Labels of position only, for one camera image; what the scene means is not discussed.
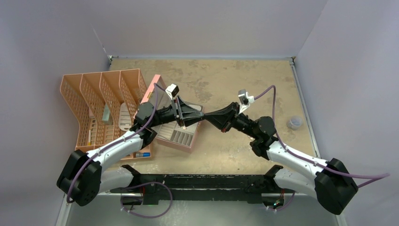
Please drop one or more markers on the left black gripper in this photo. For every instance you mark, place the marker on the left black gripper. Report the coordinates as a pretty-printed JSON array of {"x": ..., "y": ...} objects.
[{"x": 184, "y": 114}]

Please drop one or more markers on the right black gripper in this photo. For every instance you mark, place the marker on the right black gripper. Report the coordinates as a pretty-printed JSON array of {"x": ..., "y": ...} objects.
[{"x": 225, "y": 118}]

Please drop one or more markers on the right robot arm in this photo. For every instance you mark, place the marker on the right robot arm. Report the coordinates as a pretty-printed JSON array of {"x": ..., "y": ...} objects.
[{"x": 328, "y": 181}]

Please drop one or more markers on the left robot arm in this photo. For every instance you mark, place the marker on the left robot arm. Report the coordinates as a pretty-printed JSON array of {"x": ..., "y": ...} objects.
[{"x": 80, "y": 178}]

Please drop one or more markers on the pink jewelry box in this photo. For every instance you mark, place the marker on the pink jewelry box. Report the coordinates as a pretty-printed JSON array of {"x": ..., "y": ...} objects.
[{"x": 171, "y": 134}]

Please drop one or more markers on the blue capped marker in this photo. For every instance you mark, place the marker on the blue capped marker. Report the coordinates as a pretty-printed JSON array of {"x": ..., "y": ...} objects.
[{"x": 141, "y": 155}]

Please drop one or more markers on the small clear plastic cup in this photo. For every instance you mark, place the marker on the small clear plastic cup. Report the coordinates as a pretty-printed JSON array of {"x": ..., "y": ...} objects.
[{"x": 295, "y": 122}]

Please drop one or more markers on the orange plastic organizer rack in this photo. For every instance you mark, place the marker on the orange plastic organizer rack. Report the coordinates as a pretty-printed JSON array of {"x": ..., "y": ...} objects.
[{"x": 95, "y": 99}]

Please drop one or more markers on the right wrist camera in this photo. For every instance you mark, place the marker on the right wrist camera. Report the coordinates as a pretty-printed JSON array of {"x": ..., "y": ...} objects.
[{"x": 245, "y": 98}]

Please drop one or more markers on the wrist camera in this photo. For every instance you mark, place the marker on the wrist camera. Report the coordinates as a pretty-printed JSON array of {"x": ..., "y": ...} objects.
[
  {"x": 172, "y": 90},
  {"x": 245, "y": 98}
]

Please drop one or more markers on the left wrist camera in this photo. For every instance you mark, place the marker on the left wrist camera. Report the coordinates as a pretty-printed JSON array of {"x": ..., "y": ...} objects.
[{"x": 172, "y": 90}]

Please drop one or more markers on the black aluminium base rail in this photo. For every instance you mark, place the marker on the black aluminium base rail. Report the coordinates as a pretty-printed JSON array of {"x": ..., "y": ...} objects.
[{"x": 191, "y": 187}]

